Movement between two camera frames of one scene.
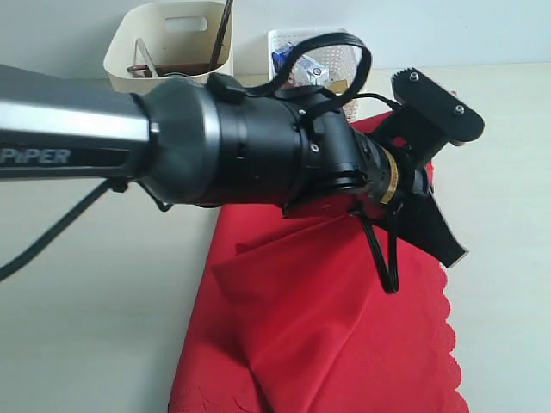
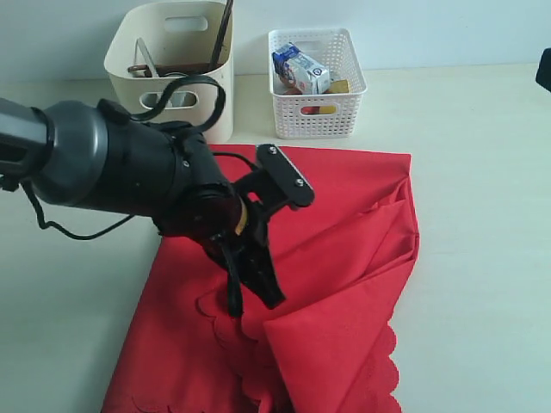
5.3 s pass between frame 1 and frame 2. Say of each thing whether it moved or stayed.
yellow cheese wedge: stayed
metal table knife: stayed
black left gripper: moved
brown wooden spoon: stayed
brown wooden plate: stayed
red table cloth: moved
